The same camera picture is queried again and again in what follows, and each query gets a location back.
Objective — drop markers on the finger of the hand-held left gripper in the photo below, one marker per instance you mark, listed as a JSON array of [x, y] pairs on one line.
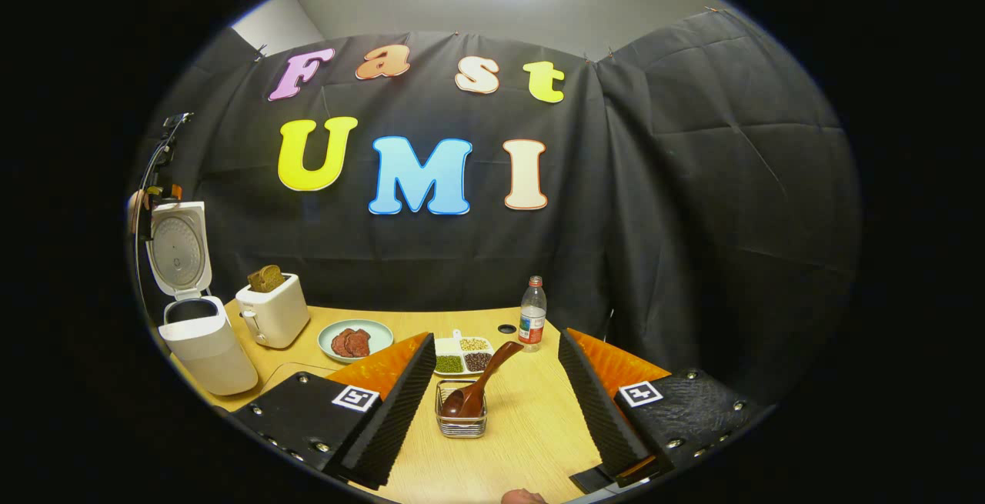
[[165, 193]]

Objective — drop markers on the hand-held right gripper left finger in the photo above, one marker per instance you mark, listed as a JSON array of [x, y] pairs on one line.
[[392, 419]]

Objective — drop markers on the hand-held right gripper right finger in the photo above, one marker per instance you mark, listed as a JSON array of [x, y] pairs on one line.
[[596, 419]]

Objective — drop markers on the wooden spoon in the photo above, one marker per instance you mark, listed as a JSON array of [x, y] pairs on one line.
[[492, 369]]

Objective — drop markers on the white rice cooker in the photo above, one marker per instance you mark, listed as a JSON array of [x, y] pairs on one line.
[[208, 358]]

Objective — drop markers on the clear rice container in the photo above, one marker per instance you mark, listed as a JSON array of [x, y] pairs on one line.
[[292, 381]]

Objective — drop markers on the green beans pile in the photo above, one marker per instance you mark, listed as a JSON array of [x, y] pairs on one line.
[[449, 364]]

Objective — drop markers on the brown meat slice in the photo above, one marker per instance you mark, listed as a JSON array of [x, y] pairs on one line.
[[360, 344], [338, 344]]

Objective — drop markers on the light green plate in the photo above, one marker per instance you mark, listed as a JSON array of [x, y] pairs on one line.
[[381, 335]]

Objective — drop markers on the white divided dish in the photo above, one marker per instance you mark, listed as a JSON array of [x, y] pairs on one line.
[[446, 346]]

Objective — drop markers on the dark red beans pile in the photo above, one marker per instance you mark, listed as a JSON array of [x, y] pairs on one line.
[[477, 362]]

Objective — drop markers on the yellow soybeans pile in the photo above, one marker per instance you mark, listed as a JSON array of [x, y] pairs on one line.
[[474, 344]]

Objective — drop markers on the plastic water bottle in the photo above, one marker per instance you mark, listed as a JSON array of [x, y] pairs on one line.
[[532, 319]]

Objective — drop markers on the brown bread slice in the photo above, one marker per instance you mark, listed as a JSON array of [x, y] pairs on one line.
[[266, 279]]

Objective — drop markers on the white toaster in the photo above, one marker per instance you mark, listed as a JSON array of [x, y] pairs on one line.
[[277, 317]]

